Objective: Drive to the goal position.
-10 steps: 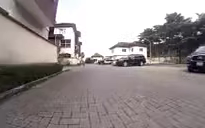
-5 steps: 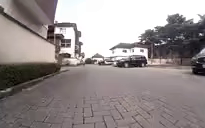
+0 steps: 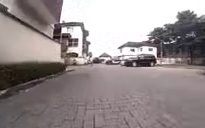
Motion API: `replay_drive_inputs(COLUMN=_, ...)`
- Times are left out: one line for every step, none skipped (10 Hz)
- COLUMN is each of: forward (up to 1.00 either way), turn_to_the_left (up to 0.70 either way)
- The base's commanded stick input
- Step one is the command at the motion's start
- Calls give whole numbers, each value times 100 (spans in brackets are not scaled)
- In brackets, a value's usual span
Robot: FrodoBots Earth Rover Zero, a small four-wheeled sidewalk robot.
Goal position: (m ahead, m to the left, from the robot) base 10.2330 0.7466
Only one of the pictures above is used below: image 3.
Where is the small distant house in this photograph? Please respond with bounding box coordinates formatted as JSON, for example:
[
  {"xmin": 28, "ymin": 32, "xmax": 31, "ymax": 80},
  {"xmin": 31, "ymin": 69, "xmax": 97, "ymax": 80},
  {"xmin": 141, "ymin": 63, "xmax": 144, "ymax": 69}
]
[{"xmin": 98, "ymin": 52, "xmax": 113, "ymax": 64}]

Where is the parked vehicle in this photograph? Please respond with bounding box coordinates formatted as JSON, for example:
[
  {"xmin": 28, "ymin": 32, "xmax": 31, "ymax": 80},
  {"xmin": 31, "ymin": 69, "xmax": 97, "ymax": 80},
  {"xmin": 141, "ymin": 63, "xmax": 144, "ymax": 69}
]
[{"xmin": 105, "ymin": 57, "xmax": 122, "ymax": 66}]

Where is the grey brick paved road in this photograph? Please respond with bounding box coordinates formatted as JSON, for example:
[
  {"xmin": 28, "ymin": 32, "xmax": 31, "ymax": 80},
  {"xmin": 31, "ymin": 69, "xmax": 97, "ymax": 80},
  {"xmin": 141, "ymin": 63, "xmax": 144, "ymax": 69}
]
[{"xmin": 0, "ymin": 63, "xmax": 205, "ymax": 128}]

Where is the white multi-storey building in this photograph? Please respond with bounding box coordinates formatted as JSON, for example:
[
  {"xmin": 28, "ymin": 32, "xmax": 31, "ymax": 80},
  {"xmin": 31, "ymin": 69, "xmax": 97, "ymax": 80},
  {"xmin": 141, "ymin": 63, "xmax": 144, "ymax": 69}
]
[{"xmin": 53, "ymin": 21, "xmax": 92, "ymax": 66}]

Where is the white house with dark roof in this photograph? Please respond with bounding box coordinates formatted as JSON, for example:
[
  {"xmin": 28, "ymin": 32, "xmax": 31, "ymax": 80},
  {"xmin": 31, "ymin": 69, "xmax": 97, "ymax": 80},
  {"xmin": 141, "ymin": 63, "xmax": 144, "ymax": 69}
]
[{"xmin": 117, "ymin": 40, "xmax": 159, "ymax": 61}]

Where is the black car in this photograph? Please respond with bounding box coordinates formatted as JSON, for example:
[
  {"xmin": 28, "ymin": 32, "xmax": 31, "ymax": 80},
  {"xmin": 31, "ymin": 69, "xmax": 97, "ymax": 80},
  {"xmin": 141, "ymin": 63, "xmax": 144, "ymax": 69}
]
[{"xmin": 123, "ymin": 53, "xmax": 158, "ymax": 68}]

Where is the grey kerb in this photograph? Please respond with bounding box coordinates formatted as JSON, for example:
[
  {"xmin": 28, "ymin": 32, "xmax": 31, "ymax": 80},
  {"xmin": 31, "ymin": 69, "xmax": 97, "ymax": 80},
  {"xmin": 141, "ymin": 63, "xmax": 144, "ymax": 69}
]
[{"xmin": 0, "ymin": 67, "xmax": 76, "ymax": 103}]

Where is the dark low hedge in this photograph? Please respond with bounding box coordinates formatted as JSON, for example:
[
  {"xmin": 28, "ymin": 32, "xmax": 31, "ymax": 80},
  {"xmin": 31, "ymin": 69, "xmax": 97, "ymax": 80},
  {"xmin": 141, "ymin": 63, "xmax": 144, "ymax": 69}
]
[{"xmin": 0, "ymin": 61, "xmax": 68, "ymax": 95}]

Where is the grey building with overhang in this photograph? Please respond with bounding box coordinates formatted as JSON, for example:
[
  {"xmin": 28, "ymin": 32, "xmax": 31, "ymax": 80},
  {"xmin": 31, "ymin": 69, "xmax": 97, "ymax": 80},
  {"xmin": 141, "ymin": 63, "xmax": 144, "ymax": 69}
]
[{"xmin": 0, "ymin": 0, "xmax": 64, "ymax": 39}]

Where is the group of dark trees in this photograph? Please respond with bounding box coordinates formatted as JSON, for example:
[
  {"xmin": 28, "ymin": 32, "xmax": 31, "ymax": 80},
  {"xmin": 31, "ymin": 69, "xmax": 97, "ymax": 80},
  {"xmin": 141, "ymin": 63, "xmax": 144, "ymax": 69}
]
[{"xmin": 147, "ymin": 9, "xmax": 205, "ymax": 65}]

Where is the pale wall with fence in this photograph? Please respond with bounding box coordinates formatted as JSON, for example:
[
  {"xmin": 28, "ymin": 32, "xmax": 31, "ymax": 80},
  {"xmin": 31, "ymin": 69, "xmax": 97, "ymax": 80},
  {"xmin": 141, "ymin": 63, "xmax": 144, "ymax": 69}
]
[{"xmin": 155, "ymin": 56, "xmax": 205, "ymax": 66}]

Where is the pale boundary wall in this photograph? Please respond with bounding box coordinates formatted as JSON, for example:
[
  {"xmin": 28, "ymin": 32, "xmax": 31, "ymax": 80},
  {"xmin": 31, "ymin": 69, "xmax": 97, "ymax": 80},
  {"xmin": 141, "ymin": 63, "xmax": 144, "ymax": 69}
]
[{"xmin": 0, "ymin": 7, "xmax": 65, "ymax": 66}]

